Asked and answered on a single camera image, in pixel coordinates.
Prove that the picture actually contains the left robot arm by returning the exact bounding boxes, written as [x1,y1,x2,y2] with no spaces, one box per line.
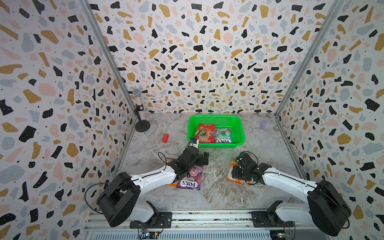
[96,146,209,228]

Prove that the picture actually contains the black microphone stand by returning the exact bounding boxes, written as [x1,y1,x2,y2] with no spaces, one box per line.
[133,89,151,133]

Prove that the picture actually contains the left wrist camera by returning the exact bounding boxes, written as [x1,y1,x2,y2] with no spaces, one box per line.
[189,138,199,149]

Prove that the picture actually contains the teal Fox's candy bag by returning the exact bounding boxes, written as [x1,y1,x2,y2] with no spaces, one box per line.
[215,128,233,144]

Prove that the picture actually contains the small purple object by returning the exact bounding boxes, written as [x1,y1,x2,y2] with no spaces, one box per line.
[260,119,269,130]

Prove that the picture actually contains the purple Fox's berries bag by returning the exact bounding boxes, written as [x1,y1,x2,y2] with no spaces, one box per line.
[176,166,204,191]

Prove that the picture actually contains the orange candy bag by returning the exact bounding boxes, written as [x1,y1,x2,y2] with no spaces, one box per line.
[227,158,251,186]

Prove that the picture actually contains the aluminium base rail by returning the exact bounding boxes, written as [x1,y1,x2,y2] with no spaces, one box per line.
[83,209,331,240]

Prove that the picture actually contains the orange Fox's fruits bag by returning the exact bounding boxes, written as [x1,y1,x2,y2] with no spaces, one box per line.
[168,181,178,188]

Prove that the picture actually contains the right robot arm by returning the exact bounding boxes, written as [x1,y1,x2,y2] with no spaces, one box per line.
[228,151,352,237]

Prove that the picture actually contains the red block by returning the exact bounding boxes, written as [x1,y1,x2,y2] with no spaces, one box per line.
[162,134,169,143]

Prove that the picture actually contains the red candy bag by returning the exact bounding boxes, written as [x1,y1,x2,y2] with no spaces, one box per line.
[195,123,216,144]

